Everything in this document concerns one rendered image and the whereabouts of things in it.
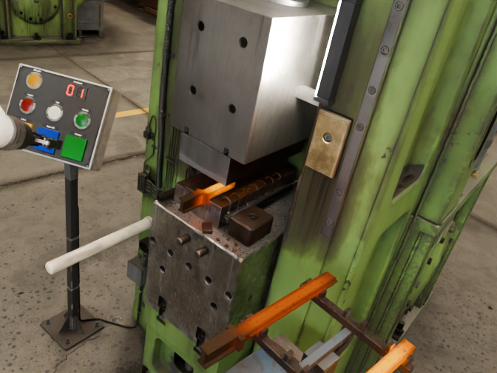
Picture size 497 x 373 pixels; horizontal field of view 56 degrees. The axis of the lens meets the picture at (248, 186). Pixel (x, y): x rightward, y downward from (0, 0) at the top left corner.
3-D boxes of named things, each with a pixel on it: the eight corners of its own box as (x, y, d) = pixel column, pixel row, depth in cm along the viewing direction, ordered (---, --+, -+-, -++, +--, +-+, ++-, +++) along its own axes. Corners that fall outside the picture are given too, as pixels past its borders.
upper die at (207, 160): (225, 186, 138) (230, 158, 133) (177, 158, 147) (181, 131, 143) (302, 152, 168) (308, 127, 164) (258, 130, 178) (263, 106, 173)
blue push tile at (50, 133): (53, 154, 154) (58, 132, 154) (32, 148, 155) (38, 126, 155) (55, 154, 156) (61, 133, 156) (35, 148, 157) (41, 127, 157)
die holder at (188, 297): (218, 363, 156) (241, 260, 134) (143, 300, 174) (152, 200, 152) (307, 287, 197) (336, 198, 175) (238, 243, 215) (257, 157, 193)
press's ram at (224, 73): (268, 178, 127) (302, 27, 107) (169, 125, 145) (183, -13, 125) (341, 142, 157) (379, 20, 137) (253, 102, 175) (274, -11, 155)
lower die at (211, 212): (217, 229, 145) (222, 206, 141) (173, 199, 155) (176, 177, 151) (292, 187, 176) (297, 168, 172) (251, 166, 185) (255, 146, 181)
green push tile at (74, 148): (80, 162, 152) (86, 139, 153) (60, 156, 154) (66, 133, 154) (83, 162, 154) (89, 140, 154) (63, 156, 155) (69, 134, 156)
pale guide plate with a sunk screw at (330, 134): (330, 178, 128) (348, 121, 120) (304, 165, 133) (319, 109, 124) (334, 176, 130) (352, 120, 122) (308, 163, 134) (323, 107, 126)
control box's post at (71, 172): (72, 331, 214) (68, 111, 160) (67, 326, 216) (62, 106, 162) (79, 326, 217) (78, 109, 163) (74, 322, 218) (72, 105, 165)
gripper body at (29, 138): (-8, 143, 121) (15, 147, 130) (22, 152, 120) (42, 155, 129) (0, 115, 121) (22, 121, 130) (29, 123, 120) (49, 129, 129)
